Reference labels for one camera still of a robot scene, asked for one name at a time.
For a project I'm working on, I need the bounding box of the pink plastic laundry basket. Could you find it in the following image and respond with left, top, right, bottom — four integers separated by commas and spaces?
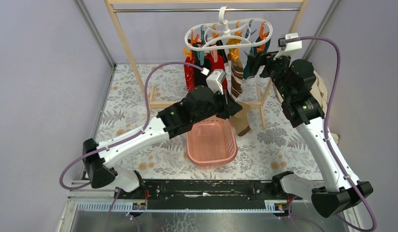
186, 116, 238, 168

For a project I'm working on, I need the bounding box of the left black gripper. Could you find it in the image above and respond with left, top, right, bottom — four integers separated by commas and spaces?
191, 87, 241, 124

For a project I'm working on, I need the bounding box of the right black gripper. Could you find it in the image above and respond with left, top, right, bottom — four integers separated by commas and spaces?
247, 49, 292, 100

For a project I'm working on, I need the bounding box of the floral patterned floor mat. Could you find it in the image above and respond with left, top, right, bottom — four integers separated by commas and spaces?
96, 64, 322, 180

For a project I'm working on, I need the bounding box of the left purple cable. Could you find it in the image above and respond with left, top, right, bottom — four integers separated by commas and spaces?
59, 61, 206, 190

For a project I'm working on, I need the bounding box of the beige cloth pile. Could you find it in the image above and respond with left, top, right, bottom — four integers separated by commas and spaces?
275, 72, 339, 145

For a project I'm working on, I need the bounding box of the white clip sock hanger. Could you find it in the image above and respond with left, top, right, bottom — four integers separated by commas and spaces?
184, 6, 273, 51

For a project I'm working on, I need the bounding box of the wooden clothes rack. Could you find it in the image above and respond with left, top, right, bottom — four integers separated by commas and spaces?
103, 0, 310, 131

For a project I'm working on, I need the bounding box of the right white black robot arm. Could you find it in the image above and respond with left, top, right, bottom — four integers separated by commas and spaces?
246, 52, 373, 218

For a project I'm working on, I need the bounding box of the black sock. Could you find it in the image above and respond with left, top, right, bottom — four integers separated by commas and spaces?
194, 58, 211, 86

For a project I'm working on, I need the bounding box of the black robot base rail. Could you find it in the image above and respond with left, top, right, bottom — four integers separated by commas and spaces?
118, 179, 289, 214

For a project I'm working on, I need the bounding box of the teal sock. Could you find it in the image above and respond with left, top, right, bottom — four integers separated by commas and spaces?
243, 55, 256, 80

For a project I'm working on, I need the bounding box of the mustard yellow sock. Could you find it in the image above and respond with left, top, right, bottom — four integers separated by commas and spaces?
226, 38, 241, 45

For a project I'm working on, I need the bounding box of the tan brown sock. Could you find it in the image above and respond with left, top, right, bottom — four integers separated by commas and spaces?
230, 101, 251, 137

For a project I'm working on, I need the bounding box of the red snowflake sock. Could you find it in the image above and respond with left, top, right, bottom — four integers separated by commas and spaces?
184, 55, 195, 92

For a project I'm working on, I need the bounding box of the red santa sock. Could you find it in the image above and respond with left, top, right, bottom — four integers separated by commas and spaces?
205, 51, 225, 72

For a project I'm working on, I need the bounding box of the brown white striped sock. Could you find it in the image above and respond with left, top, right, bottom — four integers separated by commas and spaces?
231, 58, 243, 99

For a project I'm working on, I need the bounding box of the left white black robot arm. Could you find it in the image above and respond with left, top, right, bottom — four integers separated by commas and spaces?
83, 86, 242, 199

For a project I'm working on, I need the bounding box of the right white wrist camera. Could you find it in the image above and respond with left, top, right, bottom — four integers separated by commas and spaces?
274, 32, 302, 59

